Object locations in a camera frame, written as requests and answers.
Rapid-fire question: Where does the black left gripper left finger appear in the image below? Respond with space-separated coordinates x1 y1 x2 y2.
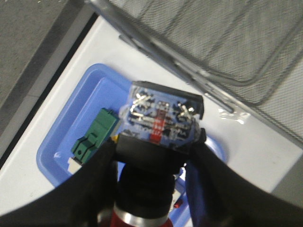
0 140 117 227

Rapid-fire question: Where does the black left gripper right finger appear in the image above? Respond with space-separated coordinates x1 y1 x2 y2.
186 128 303 227

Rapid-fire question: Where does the red emergency stop button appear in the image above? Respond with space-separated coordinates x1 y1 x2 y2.
103 81 204 227

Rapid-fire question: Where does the silver mesh tray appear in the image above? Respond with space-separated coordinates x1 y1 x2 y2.
88 0 303 146

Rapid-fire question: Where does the white electrical module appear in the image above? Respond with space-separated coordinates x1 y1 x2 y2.
67 157 82 175

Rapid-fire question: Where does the clear tape piece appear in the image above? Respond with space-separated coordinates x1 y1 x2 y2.
218 108 251 125

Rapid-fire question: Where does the green terminal block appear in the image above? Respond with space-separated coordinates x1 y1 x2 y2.
71 108 119 164

